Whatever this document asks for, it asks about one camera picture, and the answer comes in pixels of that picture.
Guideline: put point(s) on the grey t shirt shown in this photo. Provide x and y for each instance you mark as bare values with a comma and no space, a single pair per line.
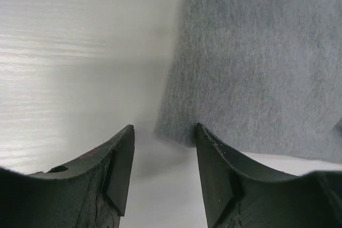
262,75

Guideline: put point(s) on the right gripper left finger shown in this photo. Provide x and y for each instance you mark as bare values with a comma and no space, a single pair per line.
89,191

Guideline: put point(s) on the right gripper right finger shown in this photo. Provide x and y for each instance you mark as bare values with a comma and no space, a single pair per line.
241,192

